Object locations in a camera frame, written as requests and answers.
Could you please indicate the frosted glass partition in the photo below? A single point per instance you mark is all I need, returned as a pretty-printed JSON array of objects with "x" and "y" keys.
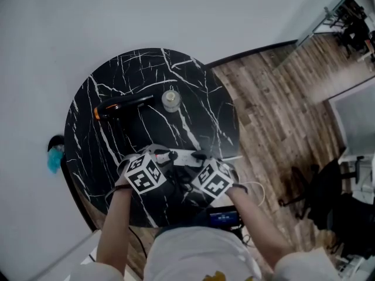
[{"x": 357, "y": 121}]

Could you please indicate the black office chair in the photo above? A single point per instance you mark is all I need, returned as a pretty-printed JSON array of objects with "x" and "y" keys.
[
  {"x": 319, "y": 183},
  {"x": 345, "y": 221},
  {"x": 354, "y": 37}
]

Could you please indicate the glass door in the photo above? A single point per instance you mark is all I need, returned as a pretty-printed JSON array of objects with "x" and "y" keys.
[{"x": 322, "y": 17}]

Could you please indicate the black metal rack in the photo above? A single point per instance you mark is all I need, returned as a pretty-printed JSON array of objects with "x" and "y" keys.
[{"x": 348, "y": 10}]

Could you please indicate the black and orange tool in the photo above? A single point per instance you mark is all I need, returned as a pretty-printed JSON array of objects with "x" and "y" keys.
[{"x": 123, "y": 102}]

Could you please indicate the white desk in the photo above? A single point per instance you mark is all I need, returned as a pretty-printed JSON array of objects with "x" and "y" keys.
[{"x": 360, "y": 168}]

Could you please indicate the blue plastic bag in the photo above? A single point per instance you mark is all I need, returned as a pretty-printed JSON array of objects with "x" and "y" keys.
[{"x": 55, "y": 159}]

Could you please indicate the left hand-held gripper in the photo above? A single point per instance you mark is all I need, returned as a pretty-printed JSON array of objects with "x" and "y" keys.
[{"x": 145, "y": 177}]

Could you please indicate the person's left forearm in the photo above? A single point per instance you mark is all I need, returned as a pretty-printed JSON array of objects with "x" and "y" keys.
[{"x": 114, "y": 230}]

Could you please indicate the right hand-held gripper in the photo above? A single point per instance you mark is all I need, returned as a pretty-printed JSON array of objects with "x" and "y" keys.
[{"x": 212, "y": 181}]

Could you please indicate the person's left hand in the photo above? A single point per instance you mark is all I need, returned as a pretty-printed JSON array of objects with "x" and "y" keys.
[{"x": 123, "y": 179}]

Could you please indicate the white power strip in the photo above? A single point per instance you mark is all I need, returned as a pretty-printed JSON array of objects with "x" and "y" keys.
[{"x": 184, "y": 158}]

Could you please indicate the black device with blue screen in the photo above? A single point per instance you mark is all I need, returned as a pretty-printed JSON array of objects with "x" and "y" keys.
[{"x": 222, "y": 217}]

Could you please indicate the person's right forearm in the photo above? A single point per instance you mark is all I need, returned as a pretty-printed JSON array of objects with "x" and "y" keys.
[{"x": 255, "y": 230}]

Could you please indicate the white cabinet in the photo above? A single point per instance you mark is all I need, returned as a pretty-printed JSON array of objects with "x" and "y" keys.
[{"x": 64, "y": 253}]

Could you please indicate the black waste bin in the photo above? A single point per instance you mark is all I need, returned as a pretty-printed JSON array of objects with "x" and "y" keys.
[{"x": 55, "y": 139}]

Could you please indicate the clear glass bottle gold cap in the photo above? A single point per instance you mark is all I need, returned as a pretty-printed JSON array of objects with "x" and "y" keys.
[{"x": 171, "y": 99}]

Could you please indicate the person's white shirt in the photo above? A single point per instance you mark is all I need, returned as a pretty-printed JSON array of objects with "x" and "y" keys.
[{"x": 199, "y": 253}]

